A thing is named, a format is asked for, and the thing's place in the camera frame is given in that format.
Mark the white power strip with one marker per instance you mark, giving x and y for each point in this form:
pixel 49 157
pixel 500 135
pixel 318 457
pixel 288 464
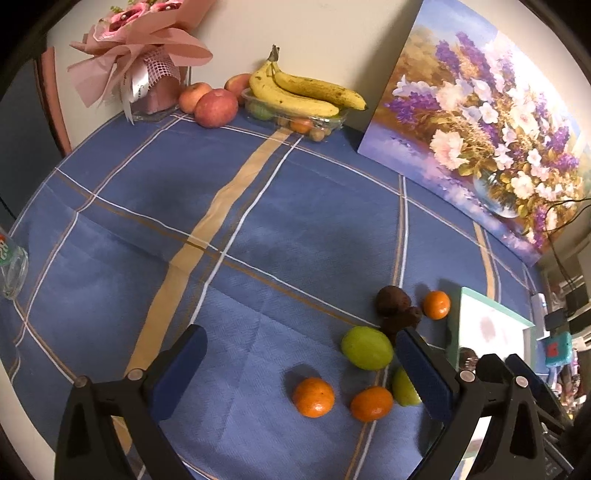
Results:
pixel 538 307

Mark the clear glass bottle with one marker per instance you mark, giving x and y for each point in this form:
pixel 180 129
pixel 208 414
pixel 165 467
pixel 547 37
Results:
pixel 14 272

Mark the green plum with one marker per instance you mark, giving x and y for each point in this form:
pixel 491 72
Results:
pixel 404 390
pixel 367 348

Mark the dark brown fruit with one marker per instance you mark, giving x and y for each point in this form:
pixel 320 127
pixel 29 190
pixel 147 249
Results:
pixel 406 321
pixel 470 359
pixel 392 301

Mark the red apple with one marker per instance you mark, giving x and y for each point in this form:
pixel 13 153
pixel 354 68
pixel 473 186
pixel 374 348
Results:
pixel 191 97
pixel 236 85
pixel 216 108

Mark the clear plastic fruit container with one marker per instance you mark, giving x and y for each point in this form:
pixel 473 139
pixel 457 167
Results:
pixel 323 122

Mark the small green fruit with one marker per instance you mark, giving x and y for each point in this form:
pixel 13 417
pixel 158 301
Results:
pixel 259 111

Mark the small mandarin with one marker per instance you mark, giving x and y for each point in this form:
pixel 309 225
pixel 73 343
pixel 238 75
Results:
pixel 301 126

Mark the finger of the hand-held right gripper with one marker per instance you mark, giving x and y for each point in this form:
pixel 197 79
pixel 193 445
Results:
pixel 531 374
pixel 491 364

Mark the black power adapter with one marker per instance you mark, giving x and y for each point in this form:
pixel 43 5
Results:
pixel 555 319

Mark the teal box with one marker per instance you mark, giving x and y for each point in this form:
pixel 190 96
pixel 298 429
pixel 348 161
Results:
pixel 558 350

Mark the white tray with teal rim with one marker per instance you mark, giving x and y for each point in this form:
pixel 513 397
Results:
pixel 489 323

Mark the blue plaid tablecloth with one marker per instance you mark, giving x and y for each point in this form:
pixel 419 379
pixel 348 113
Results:
pixel 300 230

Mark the pink framed chair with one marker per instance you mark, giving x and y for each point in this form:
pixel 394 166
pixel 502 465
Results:
pixel 51 101

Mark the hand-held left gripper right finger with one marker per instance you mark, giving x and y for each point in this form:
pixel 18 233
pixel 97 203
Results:
pixel 425 383

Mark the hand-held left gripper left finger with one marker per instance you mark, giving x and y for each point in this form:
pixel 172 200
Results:
pixel 180 369

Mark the pink flower bouquet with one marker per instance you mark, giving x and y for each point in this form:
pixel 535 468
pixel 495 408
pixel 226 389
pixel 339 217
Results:
pixel 138 46

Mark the bunch of bananas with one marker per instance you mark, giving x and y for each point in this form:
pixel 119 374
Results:
pixel 300 97

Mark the colourful trinket pile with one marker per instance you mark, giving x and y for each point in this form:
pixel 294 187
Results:
pixel 570 383

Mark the flower painting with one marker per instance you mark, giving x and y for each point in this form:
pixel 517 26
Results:
pixel 461 115

